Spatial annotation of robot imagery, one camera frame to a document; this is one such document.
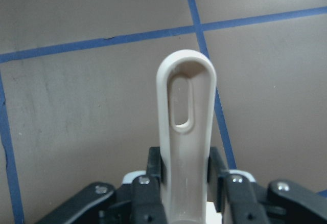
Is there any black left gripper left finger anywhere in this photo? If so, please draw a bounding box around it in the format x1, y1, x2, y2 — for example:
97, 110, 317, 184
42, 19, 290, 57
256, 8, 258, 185
38, 147, 166, 223

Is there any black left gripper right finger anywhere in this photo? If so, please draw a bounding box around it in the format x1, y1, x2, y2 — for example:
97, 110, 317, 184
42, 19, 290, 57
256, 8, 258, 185
207, 147, 326, 223

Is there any beige plastic dustpan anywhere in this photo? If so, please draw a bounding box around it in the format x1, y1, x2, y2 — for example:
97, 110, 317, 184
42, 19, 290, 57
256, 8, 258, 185
156, 50, 216, 223

